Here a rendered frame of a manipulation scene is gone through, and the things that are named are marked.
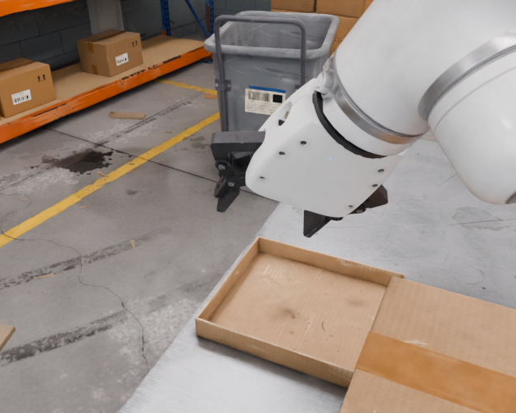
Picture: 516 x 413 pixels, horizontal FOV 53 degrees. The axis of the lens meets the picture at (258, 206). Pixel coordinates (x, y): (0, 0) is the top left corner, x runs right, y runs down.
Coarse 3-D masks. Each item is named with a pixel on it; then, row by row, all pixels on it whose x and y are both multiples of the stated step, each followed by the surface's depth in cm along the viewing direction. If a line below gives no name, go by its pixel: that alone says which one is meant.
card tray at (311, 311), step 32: (256, 256) 106; (288, 256) 105; (320, 256) 102; (224, 288) 95; (256, 288) 98; (288, 288) 98; (320, 288) 98; (352, 288) 98; (384, 288) 98; (224, 320) 91; (256, 320) 91; (288, 320) 91; (320, 320) 91; (352, 320) 91; (256, 352) 84; (288, 352) 81; (320, 352) 85; (352, 352) 85
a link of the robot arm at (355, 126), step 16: (320, 80) 34; (336, 80) 33; (336, 96) 33; (336, 112) 34; (352, 112) 33; (336, 128) 34; (352, 128) 34; (368, 128) 33; (368, 144) 34; (384, 144) 34; (400, 144) 34
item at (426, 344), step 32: (416, 288) 56; (384, 320) 52; (416, 320) 52; (448, 320) 52; (480, 320) 52; (512, 320) 52; (384, 352) 48; (416, 352) 48; (448, 352) 48; (480, 352) 48; (512, 352) 48; (352, 384) 45; (384, 384) 45; (416, 384) 45; (448, 384) 45; (480, 384) 45; (512, 384) 45
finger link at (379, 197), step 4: (380, 188) 45; (384, 188) 46; (376, 192) 45; (380, 192) 45; (384, 192) 46; (372, 196) 46; (376, 196) 46; (380, 196) 46; (384, 196) 46; (368, 200) 46; (372, 200) 46; (376, 200) 46; (380, 200) 46; (384, 200) 46; (364, 204) 47; (368, 204) 47; (372, 204) 47; (376, 204) 47; (380, 204) 47; (384, 204) 47
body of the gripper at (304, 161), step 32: (320, 96) 37; (288, 128) 37; (320, 128) 36; (256, 160) 40; (288, 160) 39; (320, 160) 38; (352, 160) 38; (384, 160) 38; (256, 192) 42; (288, 192) 42; (320, 192) 42; (352, 192) 42
